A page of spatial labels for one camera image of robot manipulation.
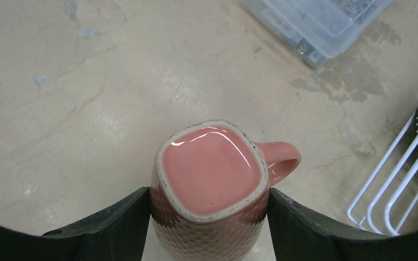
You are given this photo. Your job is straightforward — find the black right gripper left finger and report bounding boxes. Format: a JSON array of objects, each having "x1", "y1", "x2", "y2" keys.
[{"x1": 0, "y1": 187, "x2": 151, "y2": 260}]

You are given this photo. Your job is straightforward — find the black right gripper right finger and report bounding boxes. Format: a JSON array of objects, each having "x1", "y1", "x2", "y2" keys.
[{"x1": 267, "y1": 188, "x2": 418, "y2": 261}]

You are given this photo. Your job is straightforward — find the pink flowered mug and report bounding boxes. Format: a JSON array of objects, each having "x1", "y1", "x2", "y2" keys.
[{"x1": 150, "y1": 120, "x2": 302, "y2": 260}]

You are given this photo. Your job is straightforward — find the clear plastic screw box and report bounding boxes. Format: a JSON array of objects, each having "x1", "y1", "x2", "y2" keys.
[{"x1": 243, "y1": 0, "x2": 391, "y2": 70}]

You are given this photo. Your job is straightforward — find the white wire dish rack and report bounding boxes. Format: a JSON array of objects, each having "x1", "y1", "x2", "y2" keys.
[{"x1": 346, "y1": 105, "x2": 418, "y2": 236}]

